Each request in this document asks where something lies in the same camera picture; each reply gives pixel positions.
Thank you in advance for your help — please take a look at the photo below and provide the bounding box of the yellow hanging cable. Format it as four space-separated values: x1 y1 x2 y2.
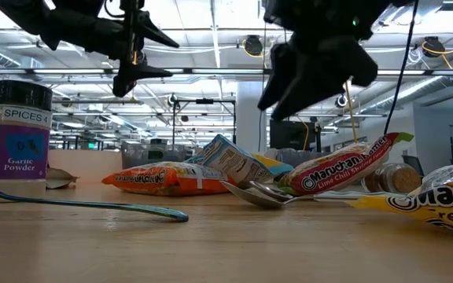
344 80 359 143

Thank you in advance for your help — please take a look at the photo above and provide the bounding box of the blue white food box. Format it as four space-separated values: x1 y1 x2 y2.
186 133 295 189

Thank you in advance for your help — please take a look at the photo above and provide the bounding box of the iridescent rainbow metal spoon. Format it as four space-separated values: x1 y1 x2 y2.
0 184 190 223

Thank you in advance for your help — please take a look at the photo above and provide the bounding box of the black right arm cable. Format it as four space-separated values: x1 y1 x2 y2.
383 0 420 135

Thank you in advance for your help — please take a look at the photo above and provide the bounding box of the glass jar brown spice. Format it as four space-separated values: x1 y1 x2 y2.
362 162 423 193

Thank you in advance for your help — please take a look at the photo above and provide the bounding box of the black monitor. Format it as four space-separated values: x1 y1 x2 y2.
269 119 317 151

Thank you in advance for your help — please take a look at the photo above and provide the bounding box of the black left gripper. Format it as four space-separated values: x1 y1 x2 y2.
41 0 180 98

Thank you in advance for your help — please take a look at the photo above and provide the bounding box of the brown spice pouch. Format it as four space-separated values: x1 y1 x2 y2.
45 167 80 189

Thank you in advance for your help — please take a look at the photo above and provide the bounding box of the orange ramen packet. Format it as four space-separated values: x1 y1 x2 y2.
101 160 238 197

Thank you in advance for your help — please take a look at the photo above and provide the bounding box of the lime chili shrimp ramen packet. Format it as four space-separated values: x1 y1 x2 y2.
276 131 415 197

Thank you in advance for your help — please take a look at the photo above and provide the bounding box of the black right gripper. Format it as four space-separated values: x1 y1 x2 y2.
257 0 379 122

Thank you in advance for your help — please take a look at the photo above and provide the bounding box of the yellow ramen packet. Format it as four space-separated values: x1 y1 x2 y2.
348 154 453 238

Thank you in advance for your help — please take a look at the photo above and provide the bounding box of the pale pink bowl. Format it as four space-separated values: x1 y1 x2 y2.
47 149 123 182

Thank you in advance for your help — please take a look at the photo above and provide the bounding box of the black metal stand frame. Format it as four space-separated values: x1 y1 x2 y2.
171 97 238 153

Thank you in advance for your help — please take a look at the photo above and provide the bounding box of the long ceiling light strip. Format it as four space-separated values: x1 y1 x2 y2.
0 67 453 76

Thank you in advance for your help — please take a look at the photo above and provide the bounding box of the garlic powder spice jar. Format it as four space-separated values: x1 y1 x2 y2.
0 79 53 200

